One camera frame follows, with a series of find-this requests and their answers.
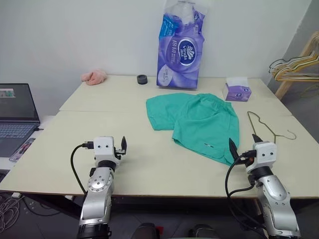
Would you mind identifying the wooden clothes rack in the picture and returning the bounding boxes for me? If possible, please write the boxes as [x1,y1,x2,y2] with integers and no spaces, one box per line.
[275,31,319,101]

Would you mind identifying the black round puck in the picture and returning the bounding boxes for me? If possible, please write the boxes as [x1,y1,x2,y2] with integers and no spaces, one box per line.
[136,74,149,86]

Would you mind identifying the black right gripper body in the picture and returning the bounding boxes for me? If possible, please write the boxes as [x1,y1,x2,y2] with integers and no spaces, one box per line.
[238,149,256,167]

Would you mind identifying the grey laptop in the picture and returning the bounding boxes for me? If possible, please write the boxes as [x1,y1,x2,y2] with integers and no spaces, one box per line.
[0,83,41,158]

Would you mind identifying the purple tissue multipack bag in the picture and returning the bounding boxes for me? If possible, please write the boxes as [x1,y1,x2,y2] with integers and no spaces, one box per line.
[156,0,208,89]

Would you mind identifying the green shorts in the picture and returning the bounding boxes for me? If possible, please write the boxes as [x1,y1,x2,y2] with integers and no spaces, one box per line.
[146,93,240,167]

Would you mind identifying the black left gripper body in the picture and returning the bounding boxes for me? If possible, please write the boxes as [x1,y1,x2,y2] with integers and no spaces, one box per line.
[114,146,126,160]

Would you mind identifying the small purple tissue pack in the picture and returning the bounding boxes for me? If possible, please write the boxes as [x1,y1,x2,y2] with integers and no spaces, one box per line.
[222,76,252,102]

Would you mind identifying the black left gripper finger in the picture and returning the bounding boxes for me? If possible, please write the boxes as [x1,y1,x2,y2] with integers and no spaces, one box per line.
[120,135,129,153]

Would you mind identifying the pink fluffy cloth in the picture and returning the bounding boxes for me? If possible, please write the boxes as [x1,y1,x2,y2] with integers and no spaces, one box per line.
[80,69,108,87]

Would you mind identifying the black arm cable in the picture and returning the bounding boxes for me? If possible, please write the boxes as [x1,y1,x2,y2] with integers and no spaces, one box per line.
[225,151,269,231]
[70,141,94,195]

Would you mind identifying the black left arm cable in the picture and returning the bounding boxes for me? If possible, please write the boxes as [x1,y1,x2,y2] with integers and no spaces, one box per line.
[70,141,94,195]

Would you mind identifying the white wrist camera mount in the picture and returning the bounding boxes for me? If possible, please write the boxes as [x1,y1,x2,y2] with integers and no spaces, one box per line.
[93,136,122,168]
[245,141,278,173]

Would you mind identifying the white tangled cables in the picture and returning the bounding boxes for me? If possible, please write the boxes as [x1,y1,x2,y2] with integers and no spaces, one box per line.
[0,192,26,230]

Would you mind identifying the thin wire clothes hanger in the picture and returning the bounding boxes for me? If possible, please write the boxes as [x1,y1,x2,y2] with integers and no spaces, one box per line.
[247,111,297,145]

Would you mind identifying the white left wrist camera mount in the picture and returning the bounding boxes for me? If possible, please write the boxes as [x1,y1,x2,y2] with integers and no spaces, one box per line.
[93,136,122,168]

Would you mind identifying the black table frame bar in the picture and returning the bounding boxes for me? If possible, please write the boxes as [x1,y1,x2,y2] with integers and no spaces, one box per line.
[13,192,84,220]

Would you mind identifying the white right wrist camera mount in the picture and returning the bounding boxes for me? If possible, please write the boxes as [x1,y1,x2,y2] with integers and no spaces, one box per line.
[245,141,278,173]

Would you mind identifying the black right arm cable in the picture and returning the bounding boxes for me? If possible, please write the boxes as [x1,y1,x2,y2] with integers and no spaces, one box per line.
[225,151,269,231]

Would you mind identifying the dark rounded shape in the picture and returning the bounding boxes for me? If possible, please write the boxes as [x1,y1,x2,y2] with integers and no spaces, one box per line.
[130,222,160,239]
[187,224,220,239]

